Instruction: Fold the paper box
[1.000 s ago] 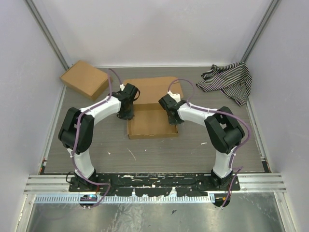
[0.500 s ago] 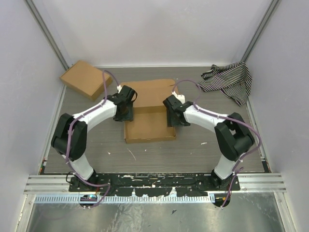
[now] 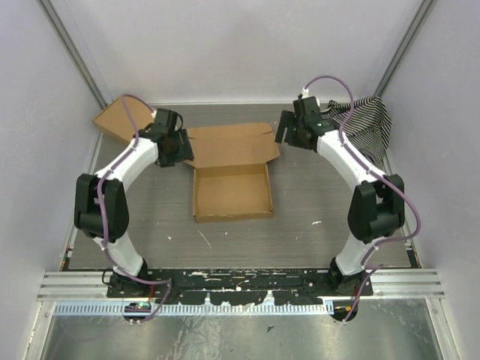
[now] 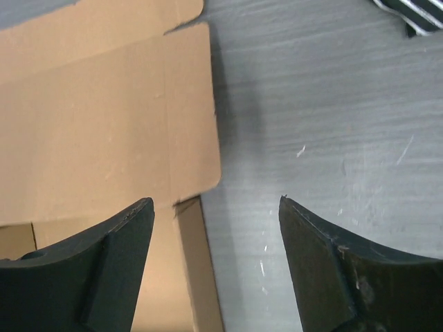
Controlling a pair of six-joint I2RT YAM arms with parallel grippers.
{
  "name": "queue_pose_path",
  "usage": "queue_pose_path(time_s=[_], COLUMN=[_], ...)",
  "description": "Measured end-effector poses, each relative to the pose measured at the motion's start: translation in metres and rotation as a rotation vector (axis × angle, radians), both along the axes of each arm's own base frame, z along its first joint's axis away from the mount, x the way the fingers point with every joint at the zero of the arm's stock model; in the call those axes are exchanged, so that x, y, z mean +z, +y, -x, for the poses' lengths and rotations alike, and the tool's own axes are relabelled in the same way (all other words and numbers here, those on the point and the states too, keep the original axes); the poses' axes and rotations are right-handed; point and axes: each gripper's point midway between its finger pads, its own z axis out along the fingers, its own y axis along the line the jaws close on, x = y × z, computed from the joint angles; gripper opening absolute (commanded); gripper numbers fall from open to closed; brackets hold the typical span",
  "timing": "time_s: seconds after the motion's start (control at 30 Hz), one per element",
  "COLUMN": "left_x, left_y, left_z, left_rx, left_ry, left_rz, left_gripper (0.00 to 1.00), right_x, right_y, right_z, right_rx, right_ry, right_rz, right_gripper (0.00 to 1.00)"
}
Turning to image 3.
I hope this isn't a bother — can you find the brown cardboard box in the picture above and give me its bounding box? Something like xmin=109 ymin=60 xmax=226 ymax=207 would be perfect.
xmin=92 ymin=94 xmax=155 ymax=146
xmin=185 ymin=122 xmax=280 ymax=223

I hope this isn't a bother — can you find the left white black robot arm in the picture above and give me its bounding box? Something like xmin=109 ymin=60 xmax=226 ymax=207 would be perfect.
xmin=73 ymin=129 xmax=194 ymax=298

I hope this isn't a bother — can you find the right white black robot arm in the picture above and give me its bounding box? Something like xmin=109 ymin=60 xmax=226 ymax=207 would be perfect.
xmin=275 ymin=110 xmax=405 ymax=296

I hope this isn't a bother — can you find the black white striped cloth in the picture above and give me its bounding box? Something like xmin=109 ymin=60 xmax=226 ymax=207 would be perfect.
xmin=343 ymin=96 xmax=392 ymax=165

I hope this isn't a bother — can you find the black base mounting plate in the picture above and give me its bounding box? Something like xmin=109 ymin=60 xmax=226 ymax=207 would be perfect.
xmin=105 ymin=266 xmax=374 ymax=305

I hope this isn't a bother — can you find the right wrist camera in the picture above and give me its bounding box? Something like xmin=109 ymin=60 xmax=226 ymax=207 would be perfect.
xmin=293 ymin=89 xmax=321 ymax=120

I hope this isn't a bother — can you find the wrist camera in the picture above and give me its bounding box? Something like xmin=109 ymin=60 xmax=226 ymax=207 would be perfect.
xmin=153 ymin=108 xmax=184 ymax=134
xmin=293 ymin=89 xmax=321 ymax=120

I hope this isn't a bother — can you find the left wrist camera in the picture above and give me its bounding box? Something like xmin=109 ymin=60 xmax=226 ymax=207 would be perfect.
xmin=153 ymin=108 xmax=184 ymax=134

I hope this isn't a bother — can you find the right aluminium corner post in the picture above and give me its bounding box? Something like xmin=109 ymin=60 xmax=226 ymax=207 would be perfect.
xmin=374 ymin=0 xmax=437 ymax=98

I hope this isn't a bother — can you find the aluminium corner post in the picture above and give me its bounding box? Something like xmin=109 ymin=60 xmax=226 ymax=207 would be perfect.
xmin=37 ymin=0 xmax=114 ymax=113
xmin=374 ymin=0 xmax=437 ymax=98

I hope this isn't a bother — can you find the white slotted cable duct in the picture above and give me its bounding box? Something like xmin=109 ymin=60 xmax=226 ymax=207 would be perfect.
xmin=52 ymin=300 xmax=334 ymax=317

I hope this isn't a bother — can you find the aluminium front rail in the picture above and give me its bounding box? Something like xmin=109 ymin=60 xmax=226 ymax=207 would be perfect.
xmin=37 ymin=268 xmax=444 ymax=302

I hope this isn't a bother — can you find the left aluminium corner post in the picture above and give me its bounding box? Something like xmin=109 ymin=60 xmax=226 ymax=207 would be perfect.
xmin=37 ymin=0 xmax=114 ymax=113

